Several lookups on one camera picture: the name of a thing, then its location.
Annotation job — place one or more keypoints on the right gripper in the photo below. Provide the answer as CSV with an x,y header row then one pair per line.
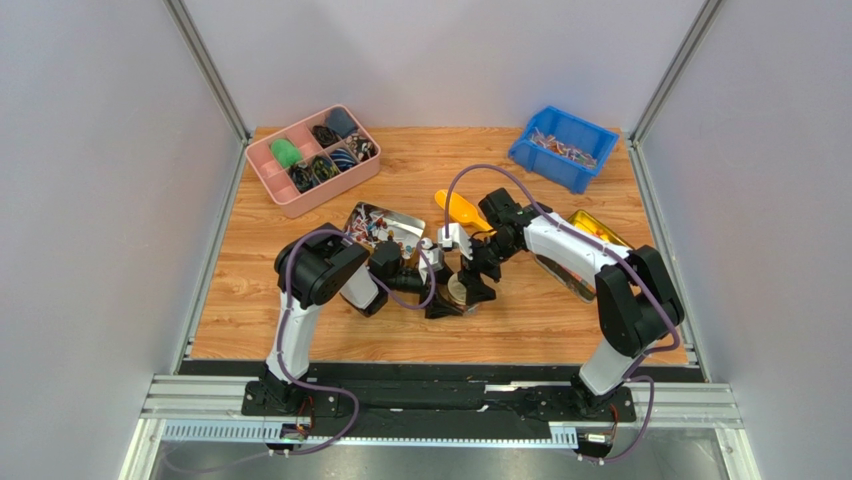
x,y
485,256

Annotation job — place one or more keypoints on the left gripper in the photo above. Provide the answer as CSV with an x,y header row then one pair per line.
x,y
441,308

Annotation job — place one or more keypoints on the white jar lid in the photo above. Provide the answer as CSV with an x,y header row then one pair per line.
x,y
456,290

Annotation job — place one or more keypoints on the yellow plastic scoop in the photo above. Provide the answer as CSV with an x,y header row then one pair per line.
x,y
466,214

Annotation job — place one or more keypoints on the gold tin of lollipops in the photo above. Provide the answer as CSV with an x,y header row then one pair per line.
x,y
370,224

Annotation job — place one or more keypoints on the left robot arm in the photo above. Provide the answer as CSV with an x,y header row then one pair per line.
x,y
327,262

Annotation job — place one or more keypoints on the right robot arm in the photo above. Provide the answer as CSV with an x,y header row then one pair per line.
x,y
637,302

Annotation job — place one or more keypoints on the tin of gummy candies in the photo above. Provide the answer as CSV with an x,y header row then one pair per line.
x,y
569,259

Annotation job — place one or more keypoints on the blue plastic bin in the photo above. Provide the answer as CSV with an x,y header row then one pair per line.
x,y
563,148

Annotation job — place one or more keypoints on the pink compartment organizer box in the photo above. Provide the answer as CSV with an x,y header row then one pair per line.
x,y
330,166

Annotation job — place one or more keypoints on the dark blue rolled sock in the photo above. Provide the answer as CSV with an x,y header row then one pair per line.
x,y
340,122

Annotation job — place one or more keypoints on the green rolled sock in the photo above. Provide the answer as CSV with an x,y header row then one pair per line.
x,y
285,152

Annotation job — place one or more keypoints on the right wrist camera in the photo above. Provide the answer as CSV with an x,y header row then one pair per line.
x,y
452,237

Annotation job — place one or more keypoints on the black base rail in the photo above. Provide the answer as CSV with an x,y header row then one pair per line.
x,y
436,401

